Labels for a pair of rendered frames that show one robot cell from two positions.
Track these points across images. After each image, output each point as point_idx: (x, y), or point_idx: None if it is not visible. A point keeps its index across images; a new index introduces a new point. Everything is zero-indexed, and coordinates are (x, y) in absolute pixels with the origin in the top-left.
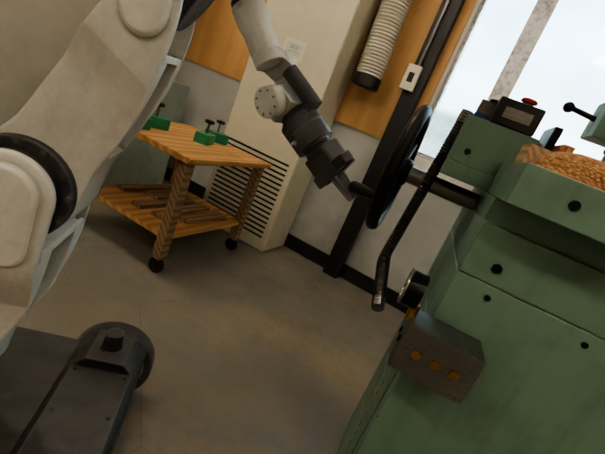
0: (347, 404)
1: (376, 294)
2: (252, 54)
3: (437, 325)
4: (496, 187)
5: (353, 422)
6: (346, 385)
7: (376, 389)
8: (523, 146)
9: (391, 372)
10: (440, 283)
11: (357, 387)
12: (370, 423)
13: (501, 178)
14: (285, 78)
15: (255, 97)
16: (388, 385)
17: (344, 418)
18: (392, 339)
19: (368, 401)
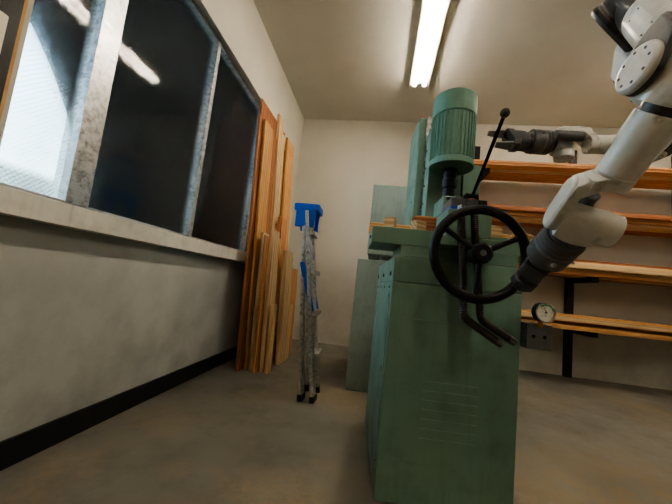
0: (341, 500)
1: (511, 336)
2: (638, 179)
3: (529, 322)
4: (505, 251)
5: (426, 460)
6: (313, 502)
7: (465, 402)
8: (493, 227)
9: (491, 374)
10: (491, 309)
11: (305, 492)
12: (512, 401)
13: (507, 246)
14: (594, 203)
15: (625, 229)
16: (506, 376)
17: (365, 502)
18: (397, 385)
19: (461, 417)
